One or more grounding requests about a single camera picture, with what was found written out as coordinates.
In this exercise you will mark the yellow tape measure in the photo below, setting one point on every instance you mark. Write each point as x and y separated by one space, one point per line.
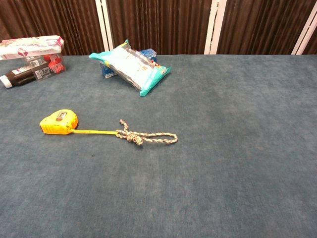
59 124

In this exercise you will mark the blue table cloth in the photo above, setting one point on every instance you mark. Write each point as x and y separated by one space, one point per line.
158 161

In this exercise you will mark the teal white wipes pack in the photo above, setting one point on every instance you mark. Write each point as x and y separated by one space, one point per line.
135 67

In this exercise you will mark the blue tissue packet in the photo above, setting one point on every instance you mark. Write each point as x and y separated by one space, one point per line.
107 71

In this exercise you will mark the brown folding screen white frames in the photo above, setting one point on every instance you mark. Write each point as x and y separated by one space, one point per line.
158 24

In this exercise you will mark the clear box with red items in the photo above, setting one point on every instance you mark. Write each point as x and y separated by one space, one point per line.
50 65

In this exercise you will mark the dark brown tube white cap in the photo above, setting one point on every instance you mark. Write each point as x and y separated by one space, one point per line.
18 77

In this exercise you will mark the white pink toothpaste box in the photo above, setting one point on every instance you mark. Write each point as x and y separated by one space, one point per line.
29 47

